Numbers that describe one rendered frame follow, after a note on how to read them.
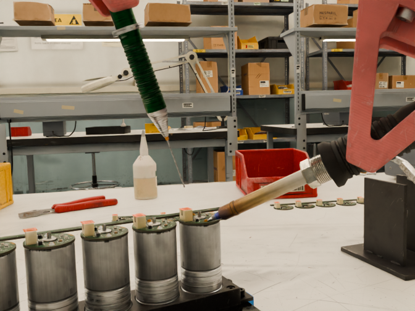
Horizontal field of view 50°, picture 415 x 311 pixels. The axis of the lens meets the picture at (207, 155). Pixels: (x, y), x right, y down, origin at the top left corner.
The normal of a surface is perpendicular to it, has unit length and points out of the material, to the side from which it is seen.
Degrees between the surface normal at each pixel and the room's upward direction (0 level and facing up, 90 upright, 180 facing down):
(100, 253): 90
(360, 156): 99
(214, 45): 89
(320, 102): 90
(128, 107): 90
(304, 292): 0
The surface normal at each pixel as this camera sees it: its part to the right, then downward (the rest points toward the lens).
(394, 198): -0.94, 0.06
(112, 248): 0.48, 0.07
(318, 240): -0.03, -0.99
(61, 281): 0.69, 0.05
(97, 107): 0.18, 0.09
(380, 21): -0.44, 0.41
